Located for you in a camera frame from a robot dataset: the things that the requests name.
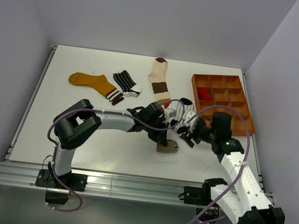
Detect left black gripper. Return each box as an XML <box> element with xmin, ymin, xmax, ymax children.
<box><xmin>141</xmin><ymin>117</ymin><xmax>169</xmax><ymax>148</ymax></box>

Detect taupe sock maroon stripes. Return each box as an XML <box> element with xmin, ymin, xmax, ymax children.
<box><xmin>156</xmin><ymin>139</ymin><xmax>179</xmax><ymax>154</ymax></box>

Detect red christmas sock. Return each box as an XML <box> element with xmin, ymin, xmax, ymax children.
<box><xmin>197</xmin><ymin>87</ymin><xmax>213</xmax><ymax>101</ymax></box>

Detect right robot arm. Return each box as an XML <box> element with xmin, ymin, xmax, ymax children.
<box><xmin>179</xmin><ymin>110</ymin><xmax>285</xmax><ymax>224</ymax></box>

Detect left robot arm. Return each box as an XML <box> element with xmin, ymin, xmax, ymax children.
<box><xmin>47</xmin><ymin>99</ymin><xmax>169</xmax><ymax>188</ymax></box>

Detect white black striped sock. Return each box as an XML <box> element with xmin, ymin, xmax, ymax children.
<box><xmin>170</xmin><ymin>98</ymin><xmax>194</xmax><ymax>135</ymax></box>

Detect navy white striped sock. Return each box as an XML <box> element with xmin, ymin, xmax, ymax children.
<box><xmin>112</xmin><ymin>70</ymin><xmax>143</xmax><ymax>98</ymax></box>

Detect cream brown block sock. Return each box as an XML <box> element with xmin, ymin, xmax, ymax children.
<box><xmin>148</xmin><ymin>57</ymin><xmax>171</xmax><ymax>105</ymax></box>

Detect orange wooden compartment tray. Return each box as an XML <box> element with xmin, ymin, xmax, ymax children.
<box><xmin>192</xmin><ymin>74</ymin><xmax>255</xmax><ymax>136</ymax></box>

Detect mustard yellow striped sock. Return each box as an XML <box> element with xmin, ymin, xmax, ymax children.
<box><xmin>68</xmin><ymin>72</ymin><xmax>124</xmax><ymax>106</ymax></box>

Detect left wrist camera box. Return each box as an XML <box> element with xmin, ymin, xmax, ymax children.
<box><xmin>163</xmin><ymin>103</ymin><xmax>177</xmax><ymax>121</ymax></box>

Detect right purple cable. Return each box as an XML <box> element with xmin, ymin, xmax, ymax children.
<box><xmin>171</xmin><ymin>100</ymin><xmax>256</xmax><ymax>224</ymax></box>

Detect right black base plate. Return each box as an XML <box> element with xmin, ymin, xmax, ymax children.
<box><xmin>178</xmin><ymin>186</ymin><xmax>212</xmax><ymax>206</ymax></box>

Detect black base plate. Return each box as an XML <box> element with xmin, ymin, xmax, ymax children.
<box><xmin>178</xmin><ymin>186</ymin><xmax>212</xmax><ymax>206</ymax></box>
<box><xmin>35</xmin><ymin>169</ymin><xmax>88</xmax><ymax>192</ymax></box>

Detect aluminium front rail frame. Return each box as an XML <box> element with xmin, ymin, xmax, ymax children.
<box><xmin>0</xmin><ymin>160</ymin><xmax>202</xmax><ymax>206</ymax></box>

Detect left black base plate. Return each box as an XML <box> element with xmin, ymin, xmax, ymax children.
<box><xmin>35</xmin><ymin>169</ymin><xmax>88</xmax><ymax>192</ymax></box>

